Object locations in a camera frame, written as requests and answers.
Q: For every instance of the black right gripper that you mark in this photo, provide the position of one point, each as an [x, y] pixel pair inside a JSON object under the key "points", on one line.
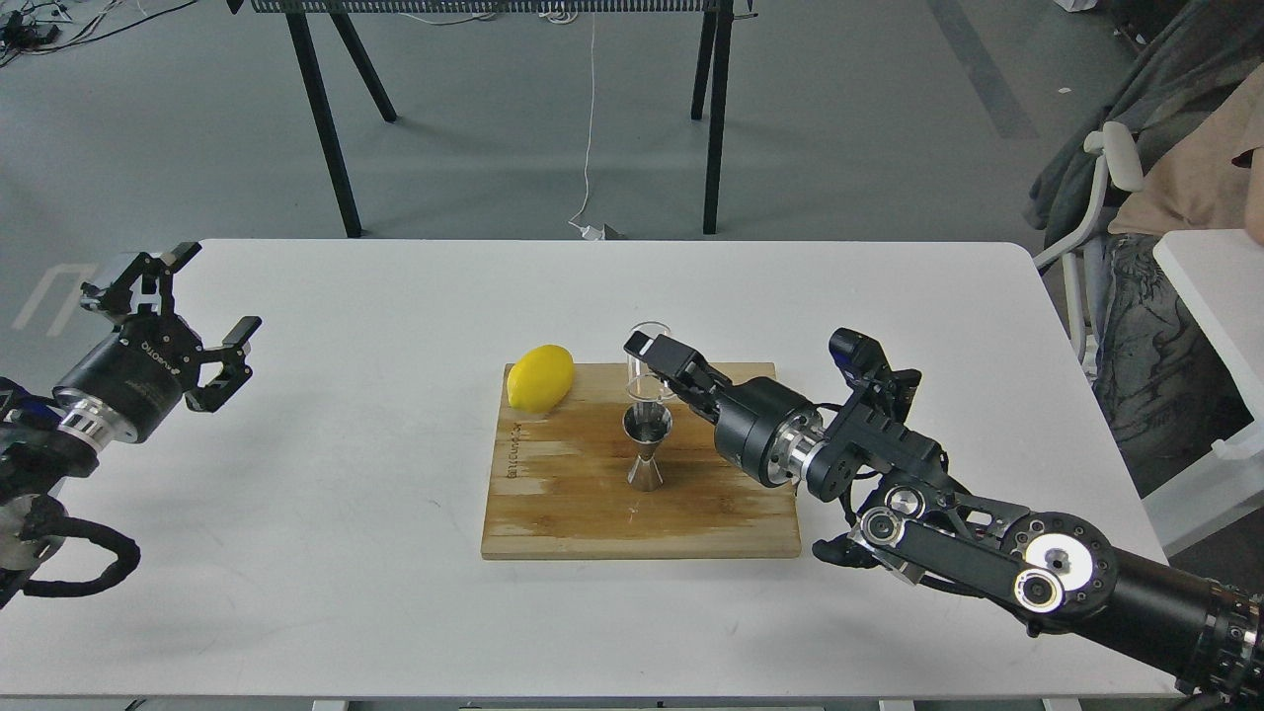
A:
{"points": [[761, 426]]}

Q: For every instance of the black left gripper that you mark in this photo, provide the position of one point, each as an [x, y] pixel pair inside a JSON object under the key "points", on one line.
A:
{"points": [[154, 359]]}

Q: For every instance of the clear glass measuring cup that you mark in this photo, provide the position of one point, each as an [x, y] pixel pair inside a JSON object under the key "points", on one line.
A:
{"points": [[642, 385]]}

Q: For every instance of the steel double jigger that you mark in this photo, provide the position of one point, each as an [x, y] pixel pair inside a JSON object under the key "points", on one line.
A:
{"points": [[647, 424]]}

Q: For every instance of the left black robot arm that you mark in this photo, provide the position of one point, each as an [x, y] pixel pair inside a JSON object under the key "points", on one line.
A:
{"points": [[43, 445]]}

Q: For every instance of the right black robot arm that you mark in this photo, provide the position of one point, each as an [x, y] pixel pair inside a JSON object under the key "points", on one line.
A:
{"points": [[1055, 572]]}

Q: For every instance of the yellow lemon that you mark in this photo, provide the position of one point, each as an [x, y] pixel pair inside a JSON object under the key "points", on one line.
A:
{"points": [[540, 379]]}

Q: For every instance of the wooden cutting board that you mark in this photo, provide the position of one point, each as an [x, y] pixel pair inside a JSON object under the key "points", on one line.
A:
{"points": [[558, 488]]}

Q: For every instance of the person in tan shirt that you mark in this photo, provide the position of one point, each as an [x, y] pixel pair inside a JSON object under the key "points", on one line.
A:
{"points": [[1160, 384]]}

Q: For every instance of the white office chair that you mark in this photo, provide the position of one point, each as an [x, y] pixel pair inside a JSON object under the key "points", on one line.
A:
{"points": [[1116, 166]]}

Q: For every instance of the white side table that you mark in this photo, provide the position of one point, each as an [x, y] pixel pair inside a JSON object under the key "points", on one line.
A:
{"points": [[1219, 275]]}

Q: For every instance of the grey jacket on chair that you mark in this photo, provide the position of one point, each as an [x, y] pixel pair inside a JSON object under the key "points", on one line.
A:
{"points": [[1183, 75]]}

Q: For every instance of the black metal table frame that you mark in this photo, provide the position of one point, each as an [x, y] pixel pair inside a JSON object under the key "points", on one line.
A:
{"points": [[508, 87]]}

